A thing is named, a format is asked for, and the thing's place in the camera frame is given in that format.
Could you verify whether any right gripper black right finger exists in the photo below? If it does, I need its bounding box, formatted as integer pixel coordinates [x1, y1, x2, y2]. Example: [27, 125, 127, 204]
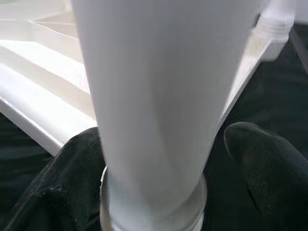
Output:
[223, 121, 308, 231]

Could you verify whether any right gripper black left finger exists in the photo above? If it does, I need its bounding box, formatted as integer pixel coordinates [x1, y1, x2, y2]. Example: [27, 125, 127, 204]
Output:
[0, 127, 108, 231]

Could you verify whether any white plastic table top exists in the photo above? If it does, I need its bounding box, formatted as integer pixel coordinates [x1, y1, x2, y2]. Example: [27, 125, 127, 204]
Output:
[0, 0, 283, 156]

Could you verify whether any white plastic table leg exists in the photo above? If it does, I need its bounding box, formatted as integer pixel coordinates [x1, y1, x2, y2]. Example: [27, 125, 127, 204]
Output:
[255, 0, 297, 43]
[71, 0, 263, 231]

